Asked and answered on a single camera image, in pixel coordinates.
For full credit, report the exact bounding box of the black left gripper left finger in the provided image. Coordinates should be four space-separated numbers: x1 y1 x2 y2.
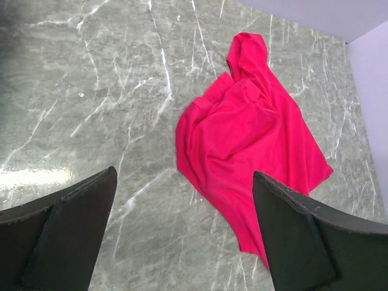
1 167 118 290

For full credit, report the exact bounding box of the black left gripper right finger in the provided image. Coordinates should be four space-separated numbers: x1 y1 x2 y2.
253 172 387 290

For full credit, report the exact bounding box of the red t shirt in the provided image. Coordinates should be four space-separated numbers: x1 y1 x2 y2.
176 32 333 260

